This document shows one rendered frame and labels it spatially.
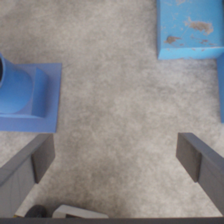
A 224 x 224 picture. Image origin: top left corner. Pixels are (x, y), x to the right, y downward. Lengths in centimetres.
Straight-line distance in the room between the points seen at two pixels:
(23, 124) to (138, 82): 74
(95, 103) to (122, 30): 49
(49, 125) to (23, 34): 67
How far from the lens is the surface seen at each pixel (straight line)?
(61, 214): 94
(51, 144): 17
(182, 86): 102
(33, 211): 100
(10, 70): 86
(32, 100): 96
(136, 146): 93
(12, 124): 118
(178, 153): 17
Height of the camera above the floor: 93
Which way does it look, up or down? 78 degrees down
